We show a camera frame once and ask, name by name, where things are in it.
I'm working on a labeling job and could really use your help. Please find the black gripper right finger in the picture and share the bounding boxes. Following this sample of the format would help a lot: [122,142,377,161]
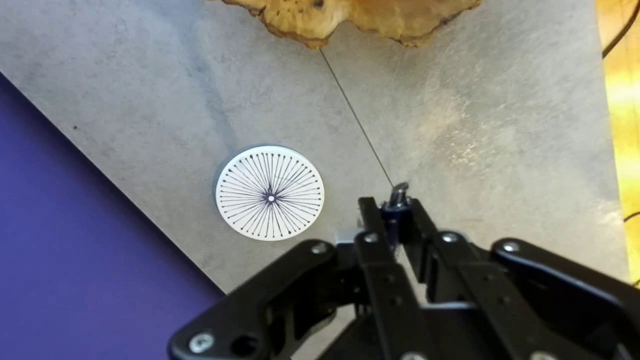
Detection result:
[407,199,640,360]

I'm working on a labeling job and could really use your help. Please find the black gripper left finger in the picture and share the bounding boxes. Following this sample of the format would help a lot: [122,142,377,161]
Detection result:
[166,196,428,360]

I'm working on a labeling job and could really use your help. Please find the white round coaster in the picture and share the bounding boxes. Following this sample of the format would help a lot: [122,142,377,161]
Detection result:
[215,145,326,244]

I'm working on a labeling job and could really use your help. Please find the grey concrete cabinet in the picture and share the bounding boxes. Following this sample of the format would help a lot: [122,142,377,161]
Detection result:
[0,0,634,360]

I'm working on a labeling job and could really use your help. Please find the brown wooden burl tray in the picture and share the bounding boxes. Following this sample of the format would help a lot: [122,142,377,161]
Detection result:
[222,0,482,50]

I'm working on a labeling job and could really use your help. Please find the black floor cable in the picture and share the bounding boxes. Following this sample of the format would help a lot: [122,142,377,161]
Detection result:
[600,0,640,60]

